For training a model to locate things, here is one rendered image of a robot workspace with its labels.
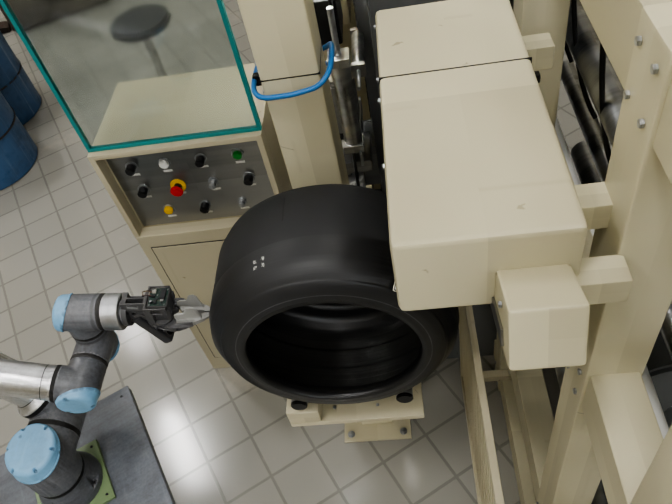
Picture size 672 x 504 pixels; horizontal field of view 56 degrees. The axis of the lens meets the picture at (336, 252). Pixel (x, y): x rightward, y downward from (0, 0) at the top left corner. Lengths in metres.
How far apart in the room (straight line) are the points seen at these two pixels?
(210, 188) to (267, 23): 0.88
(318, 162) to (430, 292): 0.71
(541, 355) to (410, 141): 0.36
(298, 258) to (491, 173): 0.50
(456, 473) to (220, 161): 1.45
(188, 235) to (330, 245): 1.06
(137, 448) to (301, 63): 1.35
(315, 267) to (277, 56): 0.44
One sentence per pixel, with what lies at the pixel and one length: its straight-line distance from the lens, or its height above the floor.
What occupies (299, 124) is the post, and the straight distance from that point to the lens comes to 1.46.
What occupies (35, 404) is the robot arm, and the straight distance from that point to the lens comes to 2.04.
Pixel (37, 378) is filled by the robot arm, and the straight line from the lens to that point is 1.66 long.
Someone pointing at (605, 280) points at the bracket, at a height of 1.69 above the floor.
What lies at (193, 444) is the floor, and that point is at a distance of 2.83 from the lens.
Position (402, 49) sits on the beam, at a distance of 1.16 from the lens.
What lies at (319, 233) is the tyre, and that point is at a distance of 1.29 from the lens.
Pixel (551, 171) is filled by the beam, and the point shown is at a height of 1.78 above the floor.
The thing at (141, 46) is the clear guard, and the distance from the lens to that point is 1.83.
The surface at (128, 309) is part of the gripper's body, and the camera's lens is 1.57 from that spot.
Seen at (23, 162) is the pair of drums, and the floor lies 0.08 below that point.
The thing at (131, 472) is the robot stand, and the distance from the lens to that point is 2.16.
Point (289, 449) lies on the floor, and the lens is 2.69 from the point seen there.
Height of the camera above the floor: 2.39
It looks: 48 degrees down
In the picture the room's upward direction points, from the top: 14 degrees counter-clockwise
